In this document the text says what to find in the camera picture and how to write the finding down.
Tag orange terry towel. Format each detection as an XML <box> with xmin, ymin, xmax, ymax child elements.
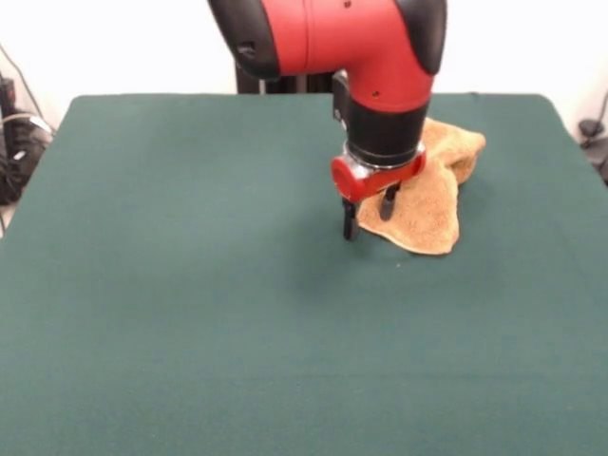
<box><xmin>355</xmin><ymin>118</ymin><xmax>488</xmax><ymax>257</ymax></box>

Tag black power strip red switch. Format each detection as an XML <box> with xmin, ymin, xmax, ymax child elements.
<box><xmin>0</xmin><ymin>75</ymin><xmax>18</xmax><ymax>118</ymax></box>

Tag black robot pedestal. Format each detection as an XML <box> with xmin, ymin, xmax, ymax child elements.
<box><xmin>235</xmin><ymin>61</ymin><xmax>336</xmax><ymax>95</ymax></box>

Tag bundle of black cables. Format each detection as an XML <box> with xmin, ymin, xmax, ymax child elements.
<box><xmin>0</xmin><ymin>111</ymin><xmax>54</xmax><ymax>206</ymax></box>

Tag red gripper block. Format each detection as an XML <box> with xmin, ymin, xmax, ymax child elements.
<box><xmin>331</xmin><ymin>146</ymin><xmax>428</xmax><ymax>240</ymax></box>

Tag dark green table cloth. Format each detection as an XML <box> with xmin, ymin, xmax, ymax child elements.
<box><xmin>0</xmin><ymin>92</ymin><xmax>608</xmax><ymax>456</ymax></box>

